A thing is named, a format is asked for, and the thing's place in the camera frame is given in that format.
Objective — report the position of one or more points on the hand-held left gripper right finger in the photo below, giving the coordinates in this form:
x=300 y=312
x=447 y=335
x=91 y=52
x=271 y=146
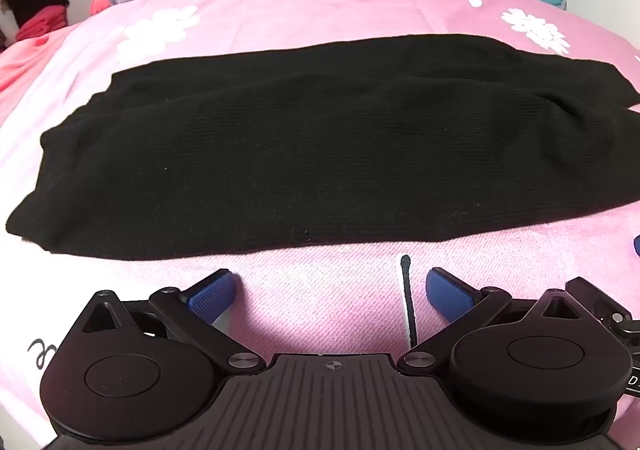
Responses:
x=450 y=298

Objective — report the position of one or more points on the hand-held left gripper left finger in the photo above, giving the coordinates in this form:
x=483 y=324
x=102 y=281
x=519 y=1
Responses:
x=212 y=298

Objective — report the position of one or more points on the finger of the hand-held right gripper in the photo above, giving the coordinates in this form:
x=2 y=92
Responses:
x=595 y=297
x=637 y=247

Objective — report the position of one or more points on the black pants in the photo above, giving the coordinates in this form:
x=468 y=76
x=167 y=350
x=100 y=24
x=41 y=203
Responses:
x=300 y=164

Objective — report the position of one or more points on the black white thin stick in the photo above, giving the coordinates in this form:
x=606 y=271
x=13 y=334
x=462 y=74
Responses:
x=409 y=302

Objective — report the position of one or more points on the pink floral bedsheet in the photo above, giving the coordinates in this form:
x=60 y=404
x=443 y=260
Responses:
x=325 y=9

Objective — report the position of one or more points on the red folded clothes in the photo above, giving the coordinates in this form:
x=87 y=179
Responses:
x=42 y=24

